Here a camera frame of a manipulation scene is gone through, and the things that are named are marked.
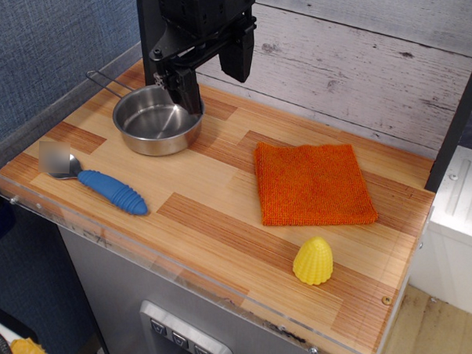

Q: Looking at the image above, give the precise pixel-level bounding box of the yellow plastic corn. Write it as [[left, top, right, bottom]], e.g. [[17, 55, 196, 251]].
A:
[[292, 237, 333, 286]]

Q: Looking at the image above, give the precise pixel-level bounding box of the stainless steel pot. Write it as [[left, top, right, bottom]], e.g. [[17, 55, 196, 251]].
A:
[[86, 70, 204, 157]]

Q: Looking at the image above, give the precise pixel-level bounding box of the black vertical post left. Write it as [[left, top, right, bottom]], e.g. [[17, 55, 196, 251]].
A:
[[135, 0, 166, 85]]

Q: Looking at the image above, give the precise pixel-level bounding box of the blue handled metal spoon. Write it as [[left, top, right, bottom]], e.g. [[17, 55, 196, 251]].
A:
[[38, 151, 149, 215]]

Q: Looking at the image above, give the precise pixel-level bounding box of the clear acrylic table guard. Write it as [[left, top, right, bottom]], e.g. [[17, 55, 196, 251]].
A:
[[0, 164, 434, 354]]

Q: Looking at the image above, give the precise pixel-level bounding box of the orange folded cloth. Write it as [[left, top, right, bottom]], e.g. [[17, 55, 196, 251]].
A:
[[254, 142, 379, 226]]

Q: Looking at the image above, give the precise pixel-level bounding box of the black vertical post right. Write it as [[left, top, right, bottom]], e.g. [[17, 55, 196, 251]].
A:
[[424, 72, 472, 193]]

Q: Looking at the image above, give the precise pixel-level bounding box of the black vertical post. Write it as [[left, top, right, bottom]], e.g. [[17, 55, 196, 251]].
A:
[[424, 72, 472, 193], [135, 0, 166, 85]]

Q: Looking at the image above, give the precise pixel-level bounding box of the white ribbed appliance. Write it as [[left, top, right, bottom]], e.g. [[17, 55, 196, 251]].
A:
[[409, 146, 472, 314]]

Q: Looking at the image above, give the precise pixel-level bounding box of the yellow object bottom left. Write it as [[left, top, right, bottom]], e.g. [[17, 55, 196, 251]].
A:
[[10, 338, 47, 354]]

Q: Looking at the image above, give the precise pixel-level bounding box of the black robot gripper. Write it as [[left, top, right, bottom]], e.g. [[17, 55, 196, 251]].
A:
[[150, 0, 257, 115]]

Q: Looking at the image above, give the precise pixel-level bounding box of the silver dispenser button panel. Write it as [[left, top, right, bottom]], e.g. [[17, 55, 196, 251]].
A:
[[139, 300, 233, 354]]

